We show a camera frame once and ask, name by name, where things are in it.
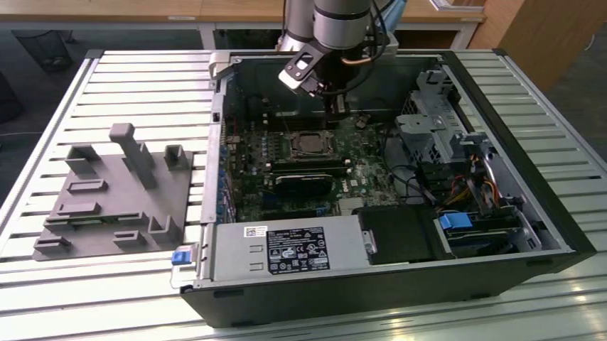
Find grey parts rack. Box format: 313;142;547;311
31;122;196;263

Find metal socket cover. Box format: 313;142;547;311
287;130;341;157

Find silver disk bay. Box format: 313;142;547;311
434;207;545;259

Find silver chipset heatsink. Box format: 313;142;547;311
338;197;366;215

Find white papers stack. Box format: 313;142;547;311
429;0;487;11

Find wire locking lever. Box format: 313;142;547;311
294;146;337;156

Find silver power supply unit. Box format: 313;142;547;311
208;215;377;282

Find wooden desk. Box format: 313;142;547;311
0;0;489;50

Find green motherboard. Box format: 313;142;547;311
219;112;405;223

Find black graphics card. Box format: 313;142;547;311
273;172;337;200

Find black plastic shroud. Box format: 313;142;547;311
357;205;453;266

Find orange power wire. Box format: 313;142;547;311
481;179;502;202

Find blue disk carrier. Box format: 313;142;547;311
438;212;523;251

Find green RAM stick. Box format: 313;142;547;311
66;217;143;228

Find yellow power wire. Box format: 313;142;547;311
445;180;477;207

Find silver drive cage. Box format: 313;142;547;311
395;69;494;166

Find black mesh waste bin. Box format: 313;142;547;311
12;29;76;75

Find black PC case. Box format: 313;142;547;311
178;48;599;330

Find wooden cabinet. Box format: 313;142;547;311
467;0;607;92

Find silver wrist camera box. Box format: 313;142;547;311
278;47;334;97

